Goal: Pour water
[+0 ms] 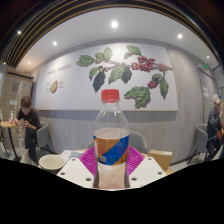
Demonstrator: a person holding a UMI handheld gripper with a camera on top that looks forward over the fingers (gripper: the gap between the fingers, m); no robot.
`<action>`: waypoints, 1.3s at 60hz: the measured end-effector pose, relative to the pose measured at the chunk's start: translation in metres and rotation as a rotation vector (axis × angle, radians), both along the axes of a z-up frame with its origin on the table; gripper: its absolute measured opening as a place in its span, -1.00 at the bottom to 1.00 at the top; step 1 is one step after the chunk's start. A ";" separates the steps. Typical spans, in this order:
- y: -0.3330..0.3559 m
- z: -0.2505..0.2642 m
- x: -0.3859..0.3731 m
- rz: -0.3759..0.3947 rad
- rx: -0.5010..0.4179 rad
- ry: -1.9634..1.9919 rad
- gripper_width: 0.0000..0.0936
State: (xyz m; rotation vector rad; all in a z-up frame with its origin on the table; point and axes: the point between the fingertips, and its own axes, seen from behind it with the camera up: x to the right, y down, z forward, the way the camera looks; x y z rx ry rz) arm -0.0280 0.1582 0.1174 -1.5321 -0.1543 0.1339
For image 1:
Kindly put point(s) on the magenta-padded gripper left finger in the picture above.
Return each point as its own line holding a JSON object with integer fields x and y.
{"x": 75, "y": 173}

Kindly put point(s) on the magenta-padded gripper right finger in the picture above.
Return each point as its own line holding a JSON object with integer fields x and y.
{"x": 148, "y": 171}

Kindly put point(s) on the clear red-capped drink bottle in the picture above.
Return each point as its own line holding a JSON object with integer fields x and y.
{"x": 111, "y": 146}

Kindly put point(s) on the small cardboard box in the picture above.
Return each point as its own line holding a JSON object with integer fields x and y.
{"x": 160, "y": 159}

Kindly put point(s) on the white laptop with grey sticker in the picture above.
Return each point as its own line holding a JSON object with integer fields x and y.
{"x": 71, "y": 155}

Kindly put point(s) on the dark brown mug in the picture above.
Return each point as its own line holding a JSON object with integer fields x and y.
{"x": 51, "y": 163}

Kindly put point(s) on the person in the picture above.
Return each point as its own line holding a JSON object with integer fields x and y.
{"x": 214, "y": 123}
{"x": 30, "y": 123}

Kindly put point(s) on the small pink drink bottle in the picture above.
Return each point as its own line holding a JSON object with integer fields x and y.
{"x": 12, "y": 118}

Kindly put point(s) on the small round wooden table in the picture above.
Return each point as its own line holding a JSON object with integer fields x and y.
{"x": 6, "y": 124}

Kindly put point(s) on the white paper door notice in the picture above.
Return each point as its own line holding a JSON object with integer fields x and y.
{"x": 205, "y": 92}

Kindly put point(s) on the green exit sign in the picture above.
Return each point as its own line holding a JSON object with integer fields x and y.
{"x": 205, "y": 66}

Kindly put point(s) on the round ceiling lights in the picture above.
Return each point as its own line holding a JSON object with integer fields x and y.
{"x": 114, "y": 24}

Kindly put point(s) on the coffee plant wall mural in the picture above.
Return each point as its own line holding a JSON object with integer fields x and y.
{"x": 73, "y": 93}

